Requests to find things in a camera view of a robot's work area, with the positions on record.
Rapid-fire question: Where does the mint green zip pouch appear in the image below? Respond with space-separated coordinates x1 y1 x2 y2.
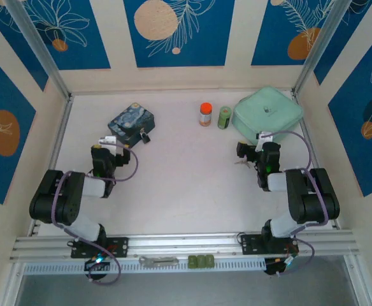
231 86 304 146

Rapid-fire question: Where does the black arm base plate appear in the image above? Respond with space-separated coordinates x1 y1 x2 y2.
70 236 130 259
241 233 300 256

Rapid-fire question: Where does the long aluminium mounting rail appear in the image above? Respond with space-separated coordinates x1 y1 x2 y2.
9 229 361 264

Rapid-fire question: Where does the green can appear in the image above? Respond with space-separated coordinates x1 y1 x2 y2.
217 105 233 130

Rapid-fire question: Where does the orange lid jar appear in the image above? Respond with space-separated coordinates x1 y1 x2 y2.
199 102 213 128

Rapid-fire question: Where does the silver metal bracket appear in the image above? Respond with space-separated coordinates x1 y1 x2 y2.
138 256 180 268

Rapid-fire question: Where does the purple cable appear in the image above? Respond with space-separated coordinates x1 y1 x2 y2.
262 129 330 277
50 143 140 286

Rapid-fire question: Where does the white slotted cable duct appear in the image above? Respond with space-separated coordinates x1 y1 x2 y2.
23 257 266 275

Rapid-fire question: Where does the aluminium side rail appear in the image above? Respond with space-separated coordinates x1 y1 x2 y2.
27 95 75 237

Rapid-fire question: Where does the black controller board with light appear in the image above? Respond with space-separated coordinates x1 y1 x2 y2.
83 257 111 272
264 257 294 277

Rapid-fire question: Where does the aluminium corner post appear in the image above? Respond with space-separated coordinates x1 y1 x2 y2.
4 0 73 100
292 0 350 97

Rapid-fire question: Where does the starry night tin box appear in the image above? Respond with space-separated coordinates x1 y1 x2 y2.
107 102 157 148

